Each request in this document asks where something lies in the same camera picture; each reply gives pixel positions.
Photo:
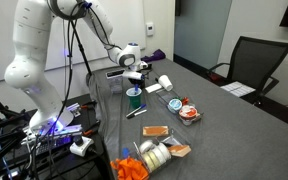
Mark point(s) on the clear plastic box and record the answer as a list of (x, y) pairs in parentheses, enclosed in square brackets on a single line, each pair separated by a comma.
[(116, 86)]

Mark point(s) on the black mesh office chair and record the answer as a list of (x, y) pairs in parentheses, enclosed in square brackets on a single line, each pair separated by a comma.
[(254, 61)]

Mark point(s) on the black marker blue cap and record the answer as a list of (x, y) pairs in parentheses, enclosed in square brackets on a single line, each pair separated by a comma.
[(136, 110)]

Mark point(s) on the white tape roll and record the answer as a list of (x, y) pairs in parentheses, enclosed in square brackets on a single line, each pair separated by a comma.
[(165, 150)]

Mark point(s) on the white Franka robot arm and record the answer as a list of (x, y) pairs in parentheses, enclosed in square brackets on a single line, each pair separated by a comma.
[(34, 50)]

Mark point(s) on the clear desk organizer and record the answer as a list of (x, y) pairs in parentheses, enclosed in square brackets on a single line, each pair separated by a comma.
[(177, 140)]

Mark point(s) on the teal ribbon spool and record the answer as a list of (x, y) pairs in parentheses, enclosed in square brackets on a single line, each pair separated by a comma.
[(175, 105)]

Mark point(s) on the cream tape roll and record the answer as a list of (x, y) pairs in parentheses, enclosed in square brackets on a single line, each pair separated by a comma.
[(149, 161), (157, 156)]

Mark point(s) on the orange black clamp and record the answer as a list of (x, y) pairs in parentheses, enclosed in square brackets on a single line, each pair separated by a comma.
[(88, 107), (88, 132)]

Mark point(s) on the green plastic cup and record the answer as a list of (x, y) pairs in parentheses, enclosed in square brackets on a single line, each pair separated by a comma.
[(134, 100)]

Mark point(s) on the purple folded umbrella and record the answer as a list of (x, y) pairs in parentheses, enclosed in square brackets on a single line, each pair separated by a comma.
[(155, 55)]

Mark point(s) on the short wooden rubber stamp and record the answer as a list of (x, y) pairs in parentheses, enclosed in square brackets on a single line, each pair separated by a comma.
[(179, 150)]

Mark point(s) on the black camera stand pole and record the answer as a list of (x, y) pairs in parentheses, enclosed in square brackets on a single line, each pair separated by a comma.
[(82, 53)]

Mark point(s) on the white paper cup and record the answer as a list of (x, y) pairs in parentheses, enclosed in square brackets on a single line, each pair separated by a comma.
[(165, 82)]

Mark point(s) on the long wooden rubber stamp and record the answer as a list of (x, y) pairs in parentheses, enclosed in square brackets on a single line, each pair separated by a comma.
[(155, 131)]

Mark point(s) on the black marker white end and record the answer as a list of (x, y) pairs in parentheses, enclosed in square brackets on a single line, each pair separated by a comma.
[(138, 113)]

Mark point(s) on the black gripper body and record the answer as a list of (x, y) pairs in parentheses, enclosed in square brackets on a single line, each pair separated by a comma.
[(139, 81)]

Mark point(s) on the white wall thermostat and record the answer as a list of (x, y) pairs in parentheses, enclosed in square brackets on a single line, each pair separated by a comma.
[(150, 29)]

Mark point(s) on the black binder clip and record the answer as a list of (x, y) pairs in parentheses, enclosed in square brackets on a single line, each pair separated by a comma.
[(156, 79)]

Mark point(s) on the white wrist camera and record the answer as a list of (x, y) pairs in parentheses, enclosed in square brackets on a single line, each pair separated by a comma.
[(132, 75)]

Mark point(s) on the red gift bow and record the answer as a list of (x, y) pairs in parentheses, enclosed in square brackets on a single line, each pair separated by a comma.
[(185, 100)]

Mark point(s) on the clear plastic tray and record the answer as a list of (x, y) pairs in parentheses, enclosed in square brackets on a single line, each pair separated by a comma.
[(165, 96)]

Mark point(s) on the red ribbon spool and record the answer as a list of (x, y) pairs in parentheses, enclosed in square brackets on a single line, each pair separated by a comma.
[(187, 112)]

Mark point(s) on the red bag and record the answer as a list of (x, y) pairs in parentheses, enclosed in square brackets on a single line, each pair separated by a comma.
[(214, 77)]

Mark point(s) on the white emergency stop box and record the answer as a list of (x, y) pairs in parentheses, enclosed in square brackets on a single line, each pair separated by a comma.
[(81, 146)]

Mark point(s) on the white ribbon spool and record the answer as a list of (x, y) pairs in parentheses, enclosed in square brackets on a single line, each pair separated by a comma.
[(146, 146)]

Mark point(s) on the blue marker pen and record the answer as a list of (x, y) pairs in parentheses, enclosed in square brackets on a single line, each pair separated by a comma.
[(136, 89)]

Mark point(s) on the black equipment table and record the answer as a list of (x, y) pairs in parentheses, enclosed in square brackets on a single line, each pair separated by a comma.
[(74, 168)]

